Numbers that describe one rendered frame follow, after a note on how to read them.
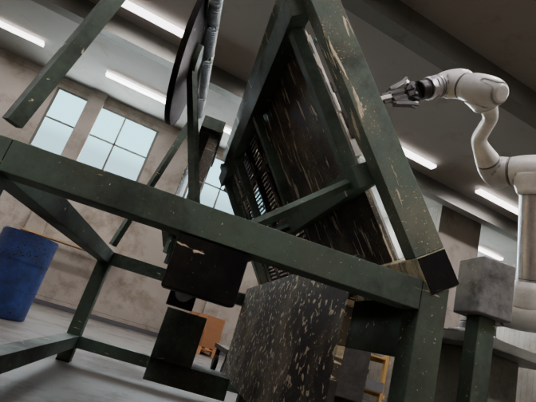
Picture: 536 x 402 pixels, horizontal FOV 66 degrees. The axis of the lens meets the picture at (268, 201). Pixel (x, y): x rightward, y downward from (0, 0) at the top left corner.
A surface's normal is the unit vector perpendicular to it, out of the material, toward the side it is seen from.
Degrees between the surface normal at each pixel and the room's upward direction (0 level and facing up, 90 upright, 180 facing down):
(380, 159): 90
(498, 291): 90
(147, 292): 90
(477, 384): 90
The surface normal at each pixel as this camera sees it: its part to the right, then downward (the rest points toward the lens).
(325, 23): 0.22, -0.26
